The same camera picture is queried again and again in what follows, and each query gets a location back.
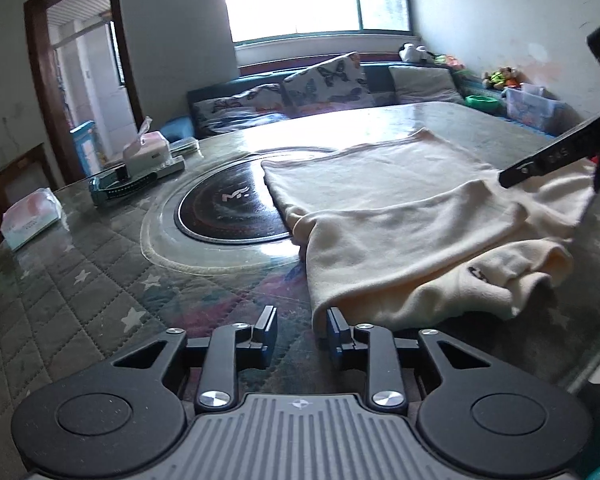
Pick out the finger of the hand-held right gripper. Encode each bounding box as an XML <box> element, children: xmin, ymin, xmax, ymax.
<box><xmin>499</xmin><ymin>154</ymin><xmax>545</xmax><ymax>190</ymax></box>

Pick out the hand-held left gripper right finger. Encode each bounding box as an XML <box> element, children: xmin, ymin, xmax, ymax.
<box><xmin>326</xmin><ymin>306</ymin><xmax>481</xmax><ymax>409</ymax></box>

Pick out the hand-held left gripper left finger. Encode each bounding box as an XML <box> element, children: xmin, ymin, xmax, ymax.
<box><xmin>111</xmin><ymin>305</ymin><xmax>279</xmax><ymax>409</ymax></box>

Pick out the cream sweatshirt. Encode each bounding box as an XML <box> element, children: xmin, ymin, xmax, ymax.
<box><xmin>261</xmin><ymin>127</ymin><xmax>598</xmax><ymax>333</ymax></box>

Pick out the clear plastic storage box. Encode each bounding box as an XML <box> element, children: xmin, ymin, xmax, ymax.
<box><xmin>502</xmin><ymin>84</ymin><xmax>566</xmax><ymax>133</ymax></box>

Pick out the green plastic bowl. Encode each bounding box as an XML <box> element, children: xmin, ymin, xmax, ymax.
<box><xmin>464</xmin><ymin>94</ymin><xmax>501</xmax><ymax>113</ymax></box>

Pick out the round black induction cooktop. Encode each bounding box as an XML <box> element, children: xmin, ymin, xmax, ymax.
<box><xmin>140</xmin><ymin>146</ymin><xmax>306</xmax><ymax>276</ymax></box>

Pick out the grey pillow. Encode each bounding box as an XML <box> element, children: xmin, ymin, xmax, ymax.
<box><xmin>388</xmin><ymin>65</ymin><xmax>463</xmax><ymax>106</ymax></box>

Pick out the black and white plush toy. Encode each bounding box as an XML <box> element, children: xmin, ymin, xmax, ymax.
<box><xmin>399</xmin><ymin>42</ymin><xmax>433</xmax><ymax>64</ymax></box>

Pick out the dark blue corner sofa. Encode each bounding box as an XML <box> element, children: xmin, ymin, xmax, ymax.
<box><xmin>187</xmin><ymin>60</ymin><xmax>571</xmax><ymax>141</ymax></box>

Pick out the flat white box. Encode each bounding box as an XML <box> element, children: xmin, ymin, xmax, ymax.
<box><xmin>145</xmin><ymin>155</ymin><xmax>187</xmax><ymax>179</ymax></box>

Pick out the green plastic packet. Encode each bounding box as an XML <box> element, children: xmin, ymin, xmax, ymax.
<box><xmin>167</xmin><ymin>136</ymin><xmax>201</xmax><ymax>157</ymax></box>

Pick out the teal black tool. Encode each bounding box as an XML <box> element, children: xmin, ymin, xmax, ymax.
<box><xmin>89</xmin><ymin>167</ymin><xmax>159</xmax><ymax>207</ymax></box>

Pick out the butterfly print pillow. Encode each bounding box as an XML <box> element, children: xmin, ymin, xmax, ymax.
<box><xmin>200</xmin><ymin>108</ymin><xmax>293</xmax><ymax>137</ymax></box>
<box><xmin>192</xmin><ymin>85</ymin><xmax>286</xmax><ymax>117</ymax></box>
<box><xmin>282</xmin><ymin>51</ymin><xmax>368</xmax><ymax>111</ymax></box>

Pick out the blue and white cabinet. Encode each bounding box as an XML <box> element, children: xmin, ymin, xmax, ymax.
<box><xmin>70</xmin><ymin>121</ymin><xmax>102</xmax><ymax>178</ymax></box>

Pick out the dark wooden door frame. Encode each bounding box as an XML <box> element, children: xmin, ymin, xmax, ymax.
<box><xmin>24</xmin><ymin>0</ymin><xmax>146</xmax><ymax>186</ymax></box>

